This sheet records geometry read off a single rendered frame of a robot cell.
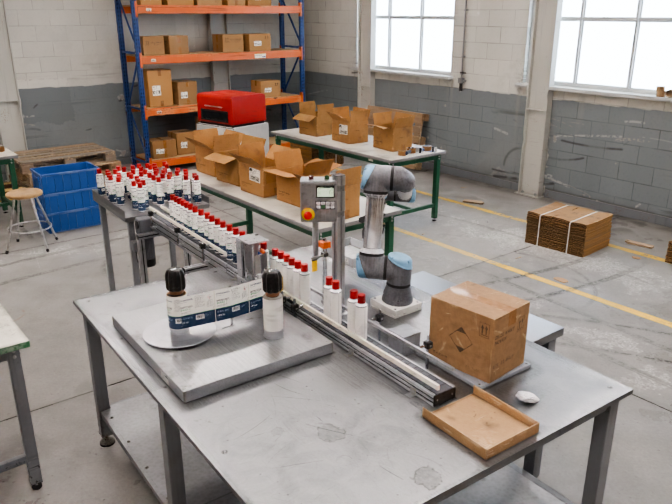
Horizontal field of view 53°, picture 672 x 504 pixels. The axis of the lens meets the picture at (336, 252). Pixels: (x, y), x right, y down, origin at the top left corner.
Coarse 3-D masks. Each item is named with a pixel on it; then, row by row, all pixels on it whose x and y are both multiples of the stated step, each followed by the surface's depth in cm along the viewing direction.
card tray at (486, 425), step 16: (464, 400) 247; (480, 400) 247; (496, 400) 242; (432, 416) 233; (448, 416) 237; (464, 416) 237; (480, 416) 237; (496, 416) 237; (512, 416) 237; (528, 416) 231; (448, 432) 227; (464, 432) 228; (480, 432) 228; (496, 432) 228; (512, 432) 228; (528, 432) 225; (480, 448) 216; (496, 448) 216
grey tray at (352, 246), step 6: (348, 240) 374; (354, 240) 371; (348, 246) 373; (354, 246) 373; (360, 246) 368; (330, 252) 358; (348, 252) 364; (354, 252) 364; (348, 258) 346; (354, 258) 344; (348, 264) 347; (354, 264) 345
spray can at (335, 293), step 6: (336, 282) 289; (336, 288) 289; (330, 294) 291; (336, 294) 289; (330, 300) 292; (336, 300) 290; (330, 306) 293; (336, 306) 291; (330, 312) 294; (336, 312) 292; (336, 318) 293; (330, 324) 296
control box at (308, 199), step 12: (300, 180) 298; (300, 192) 298; (312, 192) 298; (336, 192) 298; (300, 204) 300; (312, 204) 299; (336, 204) 300; (300, 216) 302; (312, 216) 301; (324, 216) 301; (336, 216) 301
